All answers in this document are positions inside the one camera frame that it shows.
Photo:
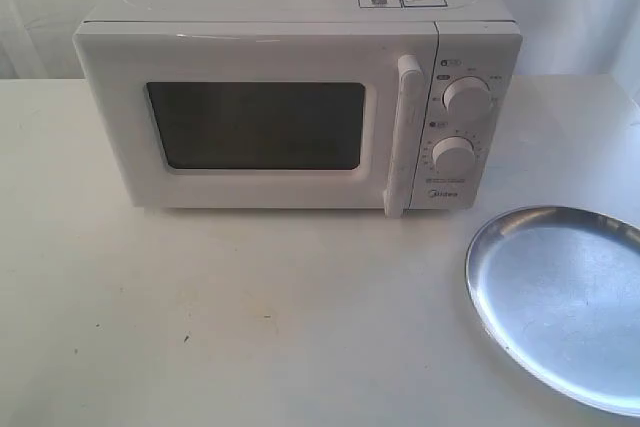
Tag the white microwave door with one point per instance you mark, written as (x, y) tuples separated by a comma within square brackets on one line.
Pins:
[(262, 115)]

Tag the white microwave oven body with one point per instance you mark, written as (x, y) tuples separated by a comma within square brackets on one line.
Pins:
[(478, 38)]

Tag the upper white control knob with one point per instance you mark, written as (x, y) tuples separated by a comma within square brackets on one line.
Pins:
[(467, 98)]

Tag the round silver metal tray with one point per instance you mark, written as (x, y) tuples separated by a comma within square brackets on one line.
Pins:
[(557, 288)]

